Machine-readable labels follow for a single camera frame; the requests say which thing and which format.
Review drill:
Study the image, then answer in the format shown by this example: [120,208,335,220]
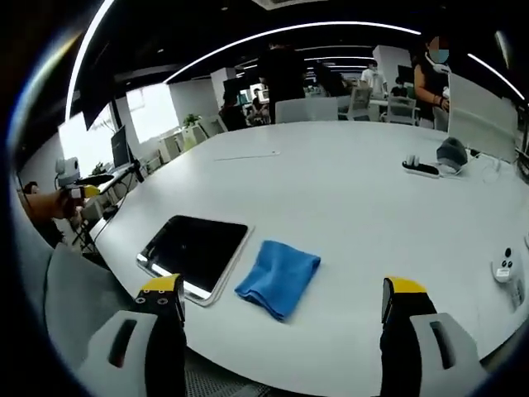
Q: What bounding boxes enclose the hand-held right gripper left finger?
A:
[76,273,188,397]

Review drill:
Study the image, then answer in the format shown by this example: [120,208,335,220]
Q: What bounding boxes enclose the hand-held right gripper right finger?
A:
[379,276,491,397]

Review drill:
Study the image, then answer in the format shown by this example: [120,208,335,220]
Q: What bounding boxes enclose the black tablet with white frame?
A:
[136,214,254,308]

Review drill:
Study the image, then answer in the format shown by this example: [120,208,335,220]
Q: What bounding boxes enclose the blue cleaning cloth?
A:
[234,240,322,323]

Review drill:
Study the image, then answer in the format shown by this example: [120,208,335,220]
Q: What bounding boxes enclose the person's left hand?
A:
[40,188,85,222]

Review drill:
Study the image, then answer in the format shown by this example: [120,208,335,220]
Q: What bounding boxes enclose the black monitor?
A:
[110,125,145,183]

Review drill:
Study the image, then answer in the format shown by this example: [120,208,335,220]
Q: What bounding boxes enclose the grey chair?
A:
[44,242,144,373]

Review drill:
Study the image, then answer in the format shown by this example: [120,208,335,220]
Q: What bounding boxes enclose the white game controller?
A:
[490,246,526,313]

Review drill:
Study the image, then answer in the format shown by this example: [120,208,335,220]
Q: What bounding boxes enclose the black and white power strip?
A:
[401,155,441,179]

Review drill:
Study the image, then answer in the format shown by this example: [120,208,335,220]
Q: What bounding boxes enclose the grey cap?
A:
[436,136,469,170]

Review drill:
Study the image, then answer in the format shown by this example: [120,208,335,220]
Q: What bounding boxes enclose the white mesh office chair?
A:
[380,95,419,126]

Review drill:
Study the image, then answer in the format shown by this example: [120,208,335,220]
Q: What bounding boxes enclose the white monitor back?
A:
[446,72,519,164]

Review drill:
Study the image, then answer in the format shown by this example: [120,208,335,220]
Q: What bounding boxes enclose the white cable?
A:
[437,151,516,185]

